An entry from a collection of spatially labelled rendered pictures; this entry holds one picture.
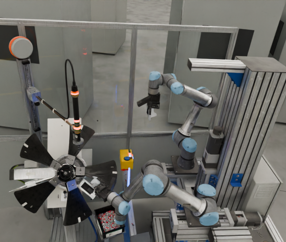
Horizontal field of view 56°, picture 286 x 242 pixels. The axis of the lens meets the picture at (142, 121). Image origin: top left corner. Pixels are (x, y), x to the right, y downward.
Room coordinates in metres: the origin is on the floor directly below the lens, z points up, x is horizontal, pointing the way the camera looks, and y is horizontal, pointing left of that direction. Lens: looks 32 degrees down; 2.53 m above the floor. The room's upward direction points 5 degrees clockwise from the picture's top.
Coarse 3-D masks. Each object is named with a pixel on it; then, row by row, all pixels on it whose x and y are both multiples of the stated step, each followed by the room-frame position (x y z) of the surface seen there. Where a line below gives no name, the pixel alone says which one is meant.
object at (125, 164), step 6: (120, 150) 1.82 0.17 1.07; (126, 150) 1.82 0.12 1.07; (120, 156) 1.76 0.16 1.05; (126, 156) 1.75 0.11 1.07; (132, 156) 1.76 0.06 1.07; (120, 162) 1.74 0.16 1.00; (126, 162) 1.68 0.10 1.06; (132, 162) 1.69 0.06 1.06; (126, 168) 1.68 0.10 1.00; (132, 168) 1.69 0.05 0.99
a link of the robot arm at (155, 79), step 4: (152, 72) 1.75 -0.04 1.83; (156, 72) 1.76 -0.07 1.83; (152, 76) 1.72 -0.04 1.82; (156, 76) 1.71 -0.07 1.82; (160, 76) 1.75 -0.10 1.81; (152, 80) 1.71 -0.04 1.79; (156, 80) 1.71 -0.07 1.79; (160, 80) 1.73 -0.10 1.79; (152, 84) 1.71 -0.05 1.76; (156, 84) 1.72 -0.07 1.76; (160, 84) 1.73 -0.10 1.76; (152, 88) 1.71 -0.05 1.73; (156, 88) 1.72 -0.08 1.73
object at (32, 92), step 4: (28, 88) 1.85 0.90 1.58; (32, 88) 1.87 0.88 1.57; (36, 88) 1.87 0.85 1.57; (28, 92) 1.82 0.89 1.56; (32, 92) 1.80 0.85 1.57; (36, 92) 1.81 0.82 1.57; (28, 96) 1.83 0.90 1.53; (32, 96) 1.78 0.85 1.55; (40, 96) 1.83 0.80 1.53; (32, 100) 1.78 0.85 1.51; (36, 100) 1.80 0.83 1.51
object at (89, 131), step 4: (72, 124) 1.64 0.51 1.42; (80, 124) 1.61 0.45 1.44; (84, 128) 1.58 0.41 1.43; (88, 128) 1.58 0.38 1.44; (80, 132) 1.57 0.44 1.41; (84, 132) 1.56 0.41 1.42; (88, 132) 1.55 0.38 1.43; (92, 132) 1.55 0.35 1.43; (72, 136) 1.57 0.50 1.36; (84, 136) 1.53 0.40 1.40; (88, 136) 1.53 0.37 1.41; (72, 140) 1.55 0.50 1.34; (84, 140) 1.51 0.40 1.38; (72, 144) 1.53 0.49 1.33; (84, 144) 1.49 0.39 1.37; (72, 148) 1.50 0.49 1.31; (76, 148) 1.48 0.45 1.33; (80, 148) 1.47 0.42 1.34; (68, 152) 1.50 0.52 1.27; (72, 152) 1.48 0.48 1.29; (76, 152) 1.46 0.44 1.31
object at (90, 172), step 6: (108, 162) 1.52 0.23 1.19; (114, 162) 1.52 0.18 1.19; (90, 168) 1.44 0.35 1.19; (96, 168) 1.45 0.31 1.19; (102, 168) 1.46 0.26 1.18; (108, 168) 1.46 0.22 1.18; (114, 168) 1.47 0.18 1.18; (90, 174) 1.38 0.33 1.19; (96, 174) 1.39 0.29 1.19; (102, 174) 1.40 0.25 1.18; (108, 174) 1.41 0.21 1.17; (114, 174) 1.42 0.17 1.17; (108, 180) 1.36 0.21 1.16
